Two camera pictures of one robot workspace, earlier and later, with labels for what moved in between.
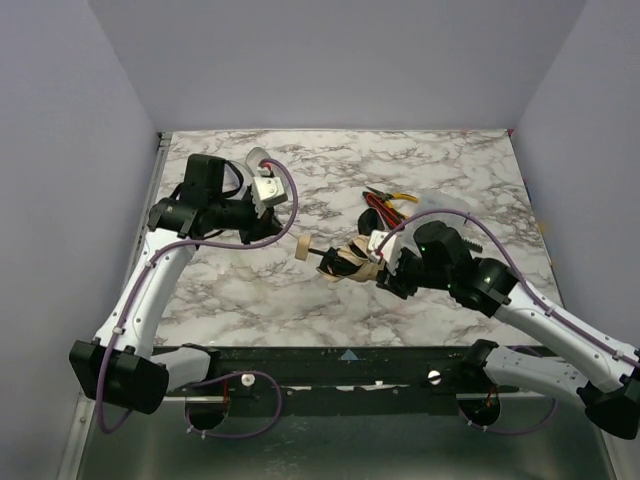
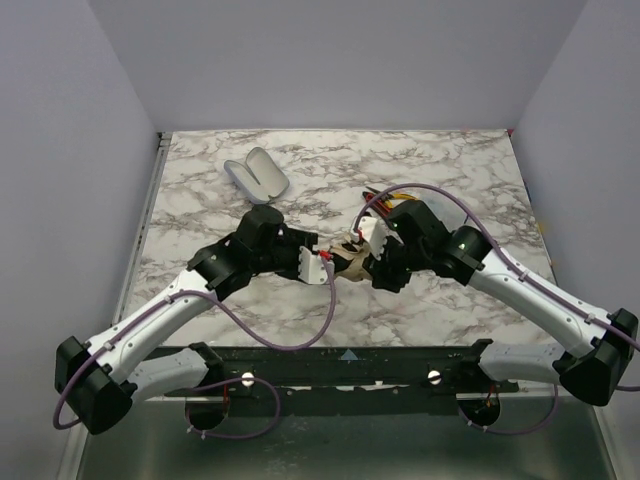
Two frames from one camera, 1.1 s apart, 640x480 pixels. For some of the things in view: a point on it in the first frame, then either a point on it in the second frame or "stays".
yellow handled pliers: (387, 197) stays
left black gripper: (263, 226) -> (291, 255)
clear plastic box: (441, 200) stays
